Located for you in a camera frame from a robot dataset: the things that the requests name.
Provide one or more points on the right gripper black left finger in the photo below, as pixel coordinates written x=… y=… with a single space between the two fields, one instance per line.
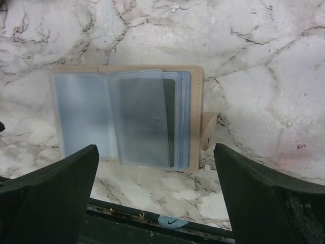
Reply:
x=49 y=204

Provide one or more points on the blue sticker on rail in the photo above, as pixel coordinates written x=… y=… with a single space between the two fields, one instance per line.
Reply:
x=170 y=222

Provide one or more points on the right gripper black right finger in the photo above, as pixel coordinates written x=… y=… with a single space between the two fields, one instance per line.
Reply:
x=267 y=206

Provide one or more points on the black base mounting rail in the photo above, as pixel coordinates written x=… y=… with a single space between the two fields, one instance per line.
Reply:
x=111 y=223

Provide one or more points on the beige card holder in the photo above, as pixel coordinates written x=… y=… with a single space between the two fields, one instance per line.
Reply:
x=121 y=109

